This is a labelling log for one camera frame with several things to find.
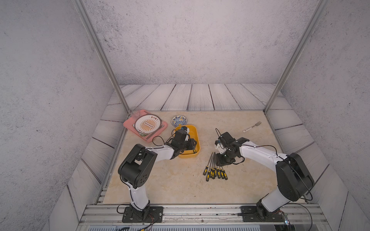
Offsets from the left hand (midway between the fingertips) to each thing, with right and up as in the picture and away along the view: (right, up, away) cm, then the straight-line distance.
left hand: (197, 143), depth 94 cm
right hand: (+13, -11, -8) cm, 19 cm away
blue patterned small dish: (-14, +15, +17) cm, 27 cm away
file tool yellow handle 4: (+9, -17, -9) cm, 21 cm away
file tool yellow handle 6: (+15, -17, -8) cm, 24 cm away
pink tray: (-50, +13, +18) cm, 55 cm away
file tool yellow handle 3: (+9, -17, -9) cm, 21 cm away
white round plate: (-37, +12, +17) cm, 42 cm away
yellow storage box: (-2, +5, +10) cm, 12 cm away
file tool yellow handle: (+6, -14, -5) cm, 16 cm away
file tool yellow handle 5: (+13, -17, -8) cm, 22 cm away
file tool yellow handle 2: (+8, -16, -7) cm, 20 cm away
